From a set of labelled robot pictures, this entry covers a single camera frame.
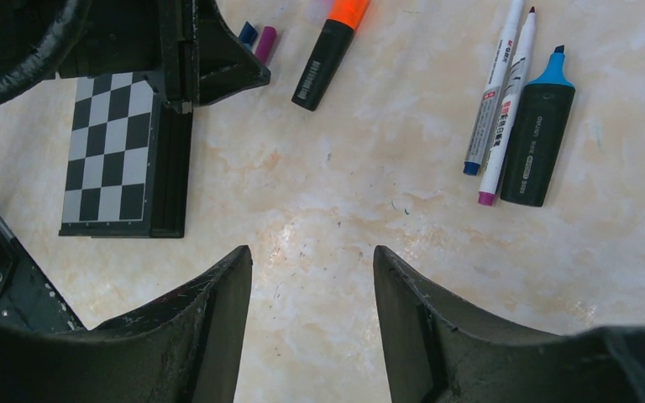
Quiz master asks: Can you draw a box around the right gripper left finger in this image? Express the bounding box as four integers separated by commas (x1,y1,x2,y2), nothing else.
0,245,253,402

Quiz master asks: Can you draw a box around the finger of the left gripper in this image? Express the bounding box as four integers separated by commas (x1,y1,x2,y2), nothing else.
192,0,271,106

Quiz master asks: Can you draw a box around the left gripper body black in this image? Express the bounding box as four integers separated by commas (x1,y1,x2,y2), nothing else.
57,1,197,113

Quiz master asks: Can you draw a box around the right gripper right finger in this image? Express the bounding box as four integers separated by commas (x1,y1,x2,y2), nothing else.
373,246,645,402

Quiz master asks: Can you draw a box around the blue marker cap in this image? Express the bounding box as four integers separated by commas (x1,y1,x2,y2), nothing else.
238,21,259,50

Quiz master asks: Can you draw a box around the magenta marker cap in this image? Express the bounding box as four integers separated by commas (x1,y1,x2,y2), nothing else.
254,26,277,65

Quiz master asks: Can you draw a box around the white marker magenta end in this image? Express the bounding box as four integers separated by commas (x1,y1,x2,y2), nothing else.
478,7,536,207

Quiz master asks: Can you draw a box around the black highlighter blue tip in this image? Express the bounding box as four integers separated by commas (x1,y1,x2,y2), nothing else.
499,44,577,208

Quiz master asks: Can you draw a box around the black highlighter orange cap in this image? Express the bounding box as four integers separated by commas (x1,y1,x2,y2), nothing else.
291,0,370,112

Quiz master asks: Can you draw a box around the black white chessboard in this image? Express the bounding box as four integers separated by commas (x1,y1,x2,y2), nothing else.
59,73,193,238

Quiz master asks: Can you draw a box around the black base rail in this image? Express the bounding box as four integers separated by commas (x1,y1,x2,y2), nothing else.
0,216,84,333

